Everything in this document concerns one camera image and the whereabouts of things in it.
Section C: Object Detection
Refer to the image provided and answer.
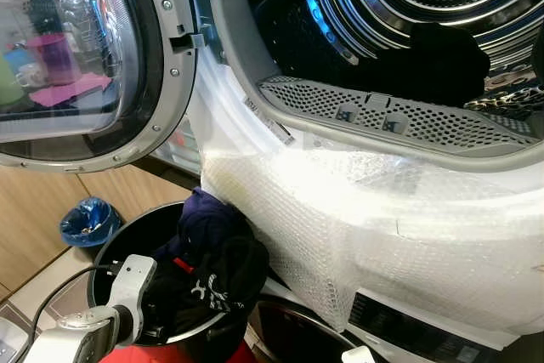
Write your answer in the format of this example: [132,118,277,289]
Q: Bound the red plastic stool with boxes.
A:
[100,342,256,363]

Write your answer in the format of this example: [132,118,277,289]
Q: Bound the black round laundry basket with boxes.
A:
[88,201,273,347]

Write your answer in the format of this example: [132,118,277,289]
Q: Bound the round glass washer door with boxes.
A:
[0,0,198,173]

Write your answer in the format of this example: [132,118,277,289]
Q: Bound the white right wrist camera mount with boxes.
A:
[342,346,368,363]

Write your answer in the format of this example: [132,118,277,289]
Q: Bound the black garment with white print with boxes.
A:
[140,235,271,363]

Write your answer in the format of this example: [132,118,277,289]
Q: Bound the dark navy garment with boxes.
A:
[174,187,254,262]

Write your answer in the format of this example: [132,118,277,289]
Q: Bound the clear bubble wrap sheet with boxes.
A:
[200,138,544,334]

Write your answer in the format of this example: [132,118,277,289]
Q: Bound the black drum lifter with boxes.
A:
[255,0,341,66]

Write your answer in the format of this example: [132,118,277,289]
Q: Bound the washing machine with black panel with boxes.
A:
[246,291,544,363]

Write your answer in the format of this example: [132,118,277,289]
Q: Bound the blue bin bag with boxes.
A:
[59,196,122,249]

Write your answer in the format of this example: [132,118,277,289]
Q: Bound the grey lint filter grille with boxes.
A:
[258,76,538,153]

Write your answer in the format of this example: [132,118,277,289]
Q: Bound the plain black garment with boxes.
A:
[365,23,492,109]

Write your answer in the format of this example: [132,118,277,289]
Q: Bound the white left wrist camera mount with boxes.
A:
[106,254,158,323]

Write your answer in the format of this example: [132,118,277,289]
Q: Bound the white tumble dryer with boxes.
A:
[183,0,544,334]

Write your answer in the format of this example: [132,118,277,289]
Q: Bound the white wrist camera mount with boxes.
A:
[106,254,158,323]
[342,346,368,363]

